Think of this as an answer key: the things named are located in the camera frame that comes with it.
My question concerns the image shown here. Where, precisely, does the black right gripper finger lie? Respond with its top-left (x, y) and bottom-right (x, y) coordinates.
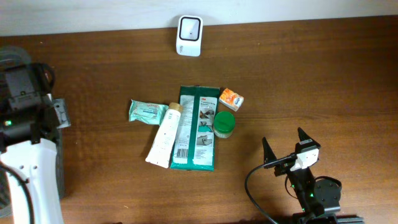
top-left (262, 137), bottom-right (277, 169)
top-left (297, 128), bottom-right (321, 149)

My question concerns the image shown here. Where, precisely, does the green lid jar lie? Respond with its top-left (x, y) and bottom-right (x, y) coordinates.
top-left (213, 111), bottom-right (235, 139)

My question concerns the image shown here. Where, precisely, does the orange tissue pack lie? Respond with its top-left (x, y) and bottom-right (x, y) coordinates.
top-left (219, 88), bottom-right (244, 111)

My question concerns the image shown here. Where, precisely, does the green glove package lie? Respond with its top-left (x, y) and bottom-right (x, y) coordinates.
top-left (170, 86), bottom-right (220, 172)

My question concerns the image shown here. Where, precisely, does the mint wipes pack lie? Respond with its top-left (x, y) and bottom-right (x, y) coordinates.
top-left (129, 100), bottom-right (169, 125)

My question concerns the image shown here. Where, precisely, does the white cream tube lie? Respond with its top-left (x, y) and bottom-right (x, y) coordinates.
top-left (146, 103), bottom-right (183, 169)

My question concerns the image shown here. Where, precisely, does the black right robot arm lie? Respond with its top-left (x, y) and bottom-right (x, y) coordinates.
top-left (262, 128), bottom-right (364, 224)

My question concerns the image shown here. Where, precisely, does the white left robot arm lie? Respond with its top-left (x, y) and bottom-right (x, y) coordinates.
top-left (1, 98), bottom-right (71, 223)

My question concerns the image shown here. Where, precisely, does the white barcode scanner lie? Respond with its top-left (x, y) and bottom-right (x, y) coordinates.
top-left (176, 15), bottom-right (203, 57)

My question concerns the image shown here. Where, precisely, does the grey plastic basket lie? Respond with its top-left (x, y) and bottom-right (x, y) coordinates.
top-left (1, 46), bottom-right (71, 223)

